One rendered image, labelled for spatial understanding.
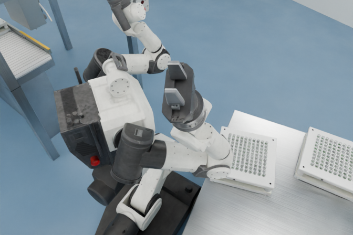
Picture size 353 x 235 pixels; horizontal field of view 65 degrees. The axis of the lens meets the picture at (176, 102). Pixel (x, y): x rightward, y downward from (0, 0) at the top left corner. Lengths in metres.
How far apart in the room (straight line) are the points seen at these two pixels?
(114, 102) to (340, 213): 0.95
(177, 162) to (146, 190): 0.84
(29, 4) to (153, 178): 1.19
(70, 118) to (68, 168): 1.43
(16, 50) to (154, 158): 1.50
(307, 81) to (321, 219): 2.02
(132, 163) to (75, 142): 0.22
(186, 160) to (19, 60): 1.44
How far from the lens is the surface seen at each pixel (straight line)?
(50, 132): 2.50
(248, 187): 1.19
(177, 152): 0.86
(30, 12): 1.82
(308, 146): 1.32
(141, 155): 0.82
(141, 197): 1.70
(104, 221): 1.88
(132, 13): 1.11
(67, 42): 3.38
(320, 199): 1.29
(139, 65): 1.21
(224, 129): 1.27
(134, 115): 0.90
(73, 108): 0.96
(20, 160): 2.53
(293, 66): 3.22
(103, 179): 1.21
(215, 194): 1.18
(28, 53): 2.06
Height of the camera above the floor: 1.89
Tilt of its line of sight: 47 degrees down
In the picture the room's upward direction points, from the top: straight up
